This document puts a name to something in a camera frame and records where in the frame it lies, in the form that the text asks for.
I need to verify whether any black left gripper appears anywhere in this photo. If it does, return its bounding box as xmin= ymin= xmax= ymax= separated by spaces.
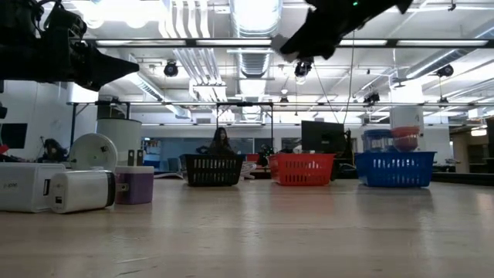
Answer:
xmin=38 ymin=38 xmax=140 ymax=92

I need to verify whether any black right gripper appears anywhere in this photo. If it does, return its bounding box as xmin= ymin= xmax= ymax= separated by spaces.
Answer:
xmin=279 ymin=0 xmax=387 ymax=61

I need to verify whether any purple and white wall charger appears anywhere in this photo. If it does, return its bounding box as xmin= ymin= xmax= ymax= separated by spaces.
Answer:
xmin=113 ymin=148 xmax=155 ymax=205

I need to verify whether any white wall charger black end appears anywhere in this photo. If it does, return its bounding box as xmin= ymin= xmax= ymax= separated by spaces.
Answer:
xmin=49 ymin=170 xmax=130 ymax=215

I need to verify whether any black overhead light bar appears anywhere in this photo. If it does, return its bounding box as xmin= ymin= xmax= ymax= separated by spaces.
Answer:
xmin=83 ymin=37 xmax=494 ymax=49

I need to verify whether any round white disc charger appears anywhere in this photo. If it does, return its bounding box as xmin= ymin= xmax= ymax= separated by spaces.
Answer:
xmin=69 ymin=117 xmax=144 ymax=171

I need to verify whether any black computer monitor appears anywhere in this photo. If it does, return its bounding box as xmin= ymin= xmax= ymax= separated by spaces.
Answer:
xmin=300 ymin=120 xmax=347 ymax=154

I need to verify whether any white round column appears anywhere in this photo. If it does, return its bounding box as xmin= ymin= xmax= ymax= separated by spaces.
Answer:
xmin=389 ymin=106 xmax=426 ymax=152

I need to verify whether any red plastic basket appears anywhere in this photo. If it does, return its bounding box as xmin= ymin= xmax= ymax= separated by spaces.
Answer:
xmin=269 ymin=153 xmax=336 ymax=187

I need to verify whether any person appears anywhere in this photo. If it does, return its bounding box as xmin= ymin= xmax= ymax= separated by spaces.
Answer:
xmin=208 ymin=127 xmax=235 ymax=156

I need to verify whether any black plastic basket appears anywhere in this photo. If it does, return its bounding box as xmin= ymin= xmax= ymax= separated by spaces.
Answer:
xmin=181 ymin=154 xmax=247 ymax=188

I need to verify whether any blue plastic basket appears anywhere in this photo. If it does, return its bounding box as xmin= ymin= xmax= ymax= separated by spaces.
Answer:
xmin=354 ymin=151 xmax=437 ymax=188

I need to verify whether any black overhead camera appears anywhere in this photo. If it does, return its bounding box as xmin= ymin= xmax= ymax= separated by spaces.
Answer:
xmin=293 ymin=57 xmax=314 ymax=78

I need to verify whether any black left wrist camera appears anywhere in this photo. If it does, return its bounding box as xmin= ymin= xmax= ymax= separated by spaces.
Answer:
xmin=44 ymin=7 xmax=88 ymax=42

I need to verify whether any black background rig frame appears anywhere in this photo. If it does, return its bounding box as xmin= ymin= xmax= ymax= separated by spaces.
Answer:
xmin=67 ymin=100 xmax=275 ymax=155

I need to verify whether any silver ceiling air duct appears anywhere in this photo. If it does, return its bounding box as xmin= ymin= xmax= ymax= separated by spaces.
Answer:
xmin=227 ymin=0 xmax=285 ymax=80

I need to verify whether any black wall screen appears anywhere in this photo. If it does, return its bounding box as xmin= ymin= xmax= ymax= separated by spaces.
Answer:
xmin=0 ymin=122 xmax=29 ymax=150

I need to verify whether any white labelled wall charger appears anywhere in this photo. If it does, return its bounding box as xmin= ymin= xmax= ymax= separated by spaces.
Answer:
xmin=0 ymin=161 xmax=66 ymax=213

